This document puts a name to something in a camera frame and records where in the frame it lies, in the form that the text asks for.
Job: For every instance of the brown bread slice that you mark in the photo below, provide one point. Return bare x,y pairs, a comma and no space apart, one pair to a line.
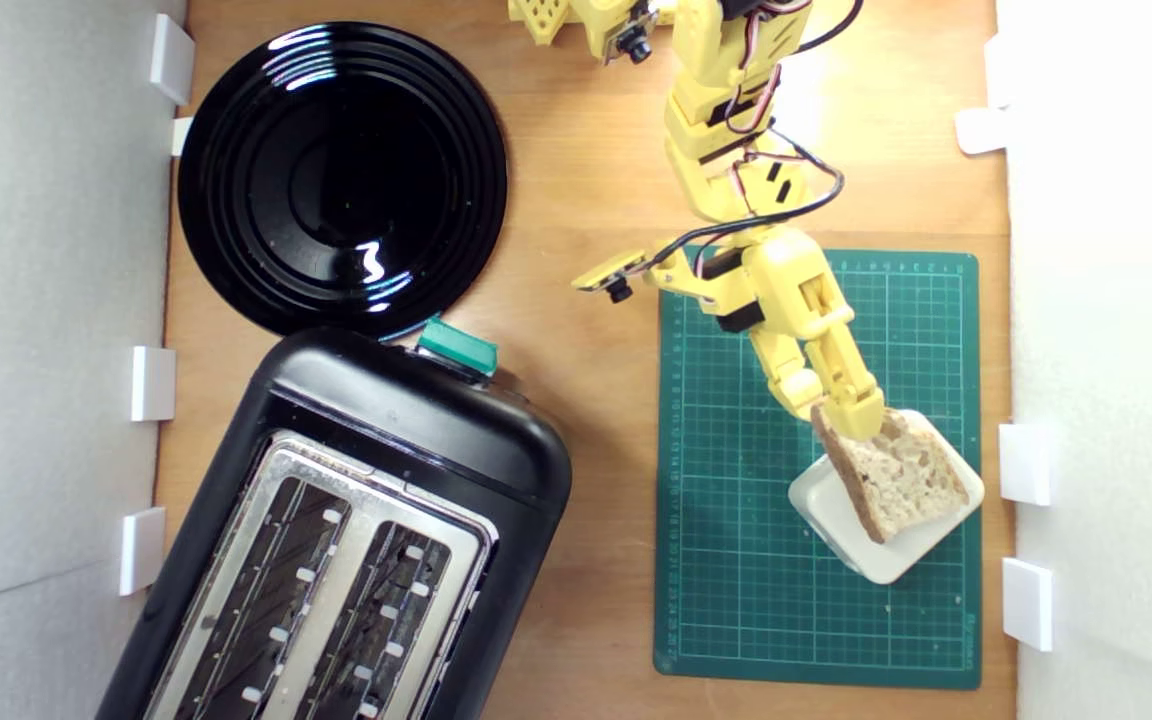
901,480

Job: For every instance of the black two-slot toaster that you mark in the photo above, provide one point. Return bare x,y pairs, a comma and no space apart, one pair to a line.
416,420

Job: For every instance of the green cutting mat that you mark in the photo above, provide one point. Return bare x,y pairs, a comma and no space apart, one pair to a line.
736,520

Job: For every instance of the white square block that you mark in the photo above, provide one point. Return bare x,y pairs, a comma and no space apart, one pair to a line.
896,560

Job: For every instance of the black round plate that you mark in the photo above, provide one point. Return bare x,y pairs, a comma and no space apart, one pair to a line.
336,180

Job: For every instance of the flat yellow gripper camera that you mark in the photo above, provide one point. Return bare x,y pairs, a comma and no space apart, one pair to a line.
608,270

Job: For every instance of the white wall clip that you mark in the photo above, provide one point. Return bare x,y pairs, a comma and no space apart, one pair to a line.
155,383
145,550
981,130
1027,603
182,135
996,70
173,58
1025,463

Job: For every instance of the small black-lens camera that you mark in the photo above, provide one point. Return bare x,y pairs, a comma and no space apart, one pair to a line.
634,42

